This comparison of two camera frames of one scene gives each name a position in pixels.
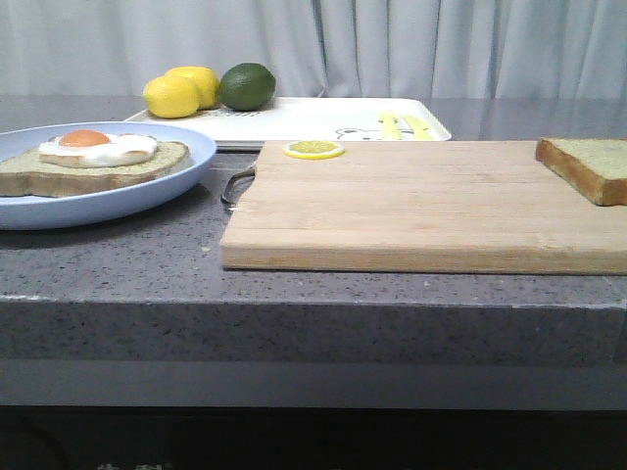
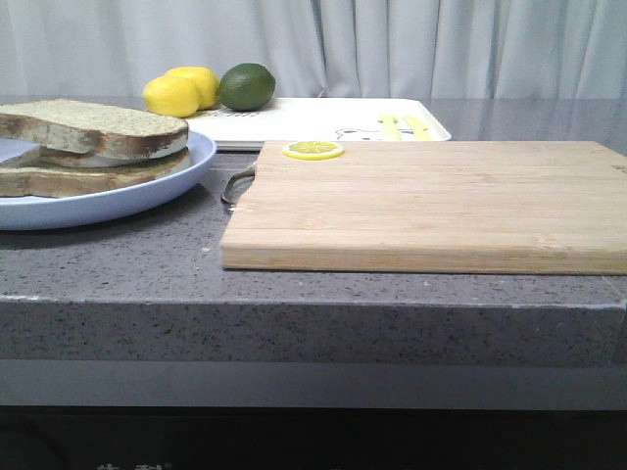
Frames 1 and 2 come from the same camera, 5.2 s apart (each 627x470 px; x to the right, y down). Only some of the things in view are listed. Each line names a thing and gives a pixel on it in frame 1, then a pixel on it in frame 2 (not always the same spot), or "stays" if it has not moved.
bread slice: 596,167 -> 93,127
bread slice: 26,174 stays
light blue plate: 95,205 stays
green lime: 247,86 stays
